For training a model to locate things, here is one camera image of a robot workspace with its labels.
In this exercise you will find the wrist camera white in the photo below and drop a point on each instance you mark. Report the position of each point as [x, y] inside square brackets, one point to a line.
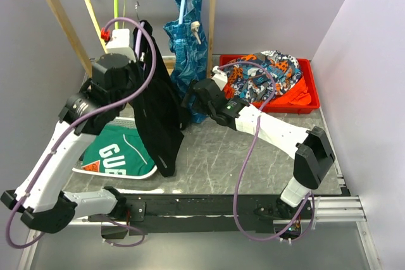
[122, 42]
[219, 77]

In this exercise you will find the yellow hanger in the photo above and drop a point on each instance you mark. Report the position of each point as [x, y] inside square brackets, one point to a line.
[95, 23]

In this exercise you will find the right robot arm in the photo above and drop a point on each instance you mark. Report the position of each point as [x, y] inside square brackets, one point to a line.
[310, 149]

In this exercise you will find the black shorts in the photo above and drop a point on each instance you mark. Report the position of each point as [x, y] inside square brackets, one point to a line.
[160, 118]

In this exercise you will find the colourful patterned shorts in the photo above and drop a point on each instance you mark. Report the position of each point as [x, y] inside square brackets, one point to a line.
[256, 77]

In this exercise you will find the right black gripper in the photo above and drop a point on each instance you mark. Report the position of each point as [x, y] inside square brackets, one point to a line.
[187, 97]

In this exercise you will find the purple hanger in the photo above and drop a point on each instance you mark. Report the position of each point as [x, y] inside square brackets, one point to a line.
[139, 40]

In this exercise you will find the green t-shirt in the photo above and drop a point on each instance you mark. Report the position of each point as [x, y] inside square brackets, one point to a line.
[120, 153]

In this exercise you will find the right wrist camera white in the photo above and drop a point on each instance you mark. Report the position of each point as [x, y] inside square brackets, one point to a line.
[219, 77]

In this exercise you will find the blue patterned shorts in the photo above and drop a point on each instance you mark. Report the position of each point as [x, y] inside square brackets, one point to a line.
[189, 44]

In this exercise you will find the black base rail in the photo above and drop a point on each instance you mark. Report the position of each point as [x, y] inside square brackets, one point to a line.
[186, 213]

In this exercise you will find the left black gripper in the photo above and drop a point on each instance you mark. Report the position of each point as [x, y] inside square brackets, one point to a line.
[135, 67]

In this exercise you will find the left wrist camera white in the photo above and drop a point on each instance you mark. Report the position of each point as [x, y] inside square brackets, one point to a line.
[122, 42]

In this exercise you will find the red plastic bin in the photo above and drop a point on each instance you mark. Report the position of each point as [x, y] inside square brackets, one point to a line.
[307, 74]

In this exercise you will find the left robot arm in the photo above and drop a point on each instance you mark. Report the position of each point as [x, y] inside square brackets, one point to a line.
[43, 205]

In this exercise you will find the light blue hanger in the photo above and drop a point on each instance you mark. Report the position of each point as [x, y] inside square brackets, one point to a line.
[182, 11]

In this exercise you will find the white laundry basket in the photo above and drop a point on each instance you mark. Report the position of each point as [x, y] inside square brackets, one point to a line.
[139, 175]

